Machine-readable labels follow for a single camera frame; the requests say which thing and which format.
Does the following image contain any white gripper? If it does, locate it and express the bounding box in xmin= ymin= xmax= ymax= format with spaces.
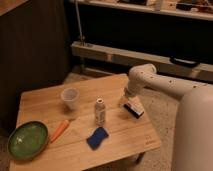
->
xmin=118 ymin=85 xmax=140 ymax=107

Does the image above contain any black white board eraser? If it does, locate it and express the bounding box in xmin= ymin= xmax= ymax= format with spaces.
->
xmin=123 ymin=100 xmax=144 ymax=119

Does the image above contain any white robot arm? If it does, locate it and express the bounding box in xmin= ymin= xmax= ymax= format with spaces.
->
xmin=124 ymin=64 xmax=213 ymax=171

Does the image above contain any white ceramic cup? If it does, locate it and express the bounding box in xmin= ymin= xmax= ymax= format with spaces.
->
xmin=60 ymin=88 xmax=79 ymax=110

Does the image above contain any small white bottle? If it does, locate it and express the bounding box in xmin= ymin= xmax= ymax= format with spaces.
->
xmin=94 ymin=98 xmax=106 ymax=126

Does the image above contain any wooden table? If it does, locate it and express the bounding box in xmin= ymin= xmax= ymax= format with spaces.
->
xmin=9 ymin=74 xmax=161 ymax=171

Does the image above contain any blue sponge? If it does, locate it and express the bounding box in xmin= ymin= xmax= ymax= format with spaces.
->
xmin=86 ymin=127 xmax=109 ymax=150

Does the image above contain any orange carrot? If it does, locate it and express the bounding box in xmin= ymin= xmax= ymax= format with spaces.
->
xmin=50 ymin=120 xmax=70 ymax=143

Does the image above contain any metal pole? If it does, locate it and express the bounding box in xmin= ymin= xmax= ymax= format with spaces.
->
xmin=74 ymin=0 xmax=84 ymax=45

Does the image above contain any green bowl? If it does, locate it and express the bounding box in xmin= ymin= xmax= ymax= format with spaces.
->
xmin=7 ymin=121 xmax=49 ymax=161

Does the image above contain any background shelf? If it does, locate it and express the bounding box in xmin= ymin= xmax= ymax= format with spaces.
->
xmin=68 ymin=0 xmax=213 ymax=22

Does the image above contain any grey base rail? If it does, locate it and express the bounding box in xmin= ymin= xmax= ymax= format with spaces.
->
xmin=71 ymin=41 xmax=213 ymax=82

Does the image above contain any black handle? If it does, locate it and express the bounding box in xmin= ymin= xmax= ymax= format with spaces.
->
xmin=169 ymin=57 xmax=200 ymax=68

